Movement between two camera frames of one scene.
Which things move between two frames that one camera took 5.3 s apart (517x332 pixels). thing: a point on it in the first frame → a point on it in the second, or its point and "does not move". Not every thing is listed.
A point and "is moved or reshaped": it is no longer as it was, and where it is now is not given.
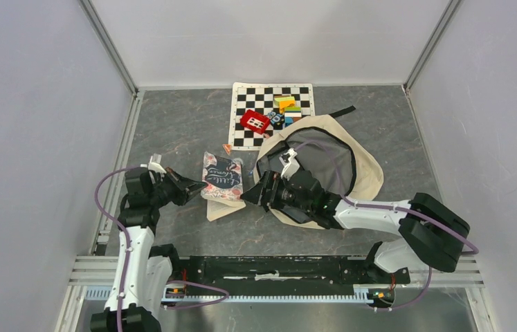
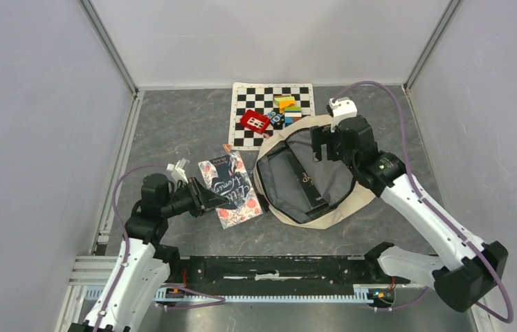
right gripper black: (273, 181) → (322, 135)
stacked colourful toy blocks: (291, 115) does not move
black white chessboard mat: (259, 97) does not move
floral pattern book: (223, 176) is moved or reshaped
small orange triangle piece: (227, 147) does not move
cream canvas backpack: (338, 158) does not move
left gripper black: (185, 187) → (202, 198)
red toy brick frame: (255, 122) does not move
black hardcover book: (275, 164) is moved or reshaped
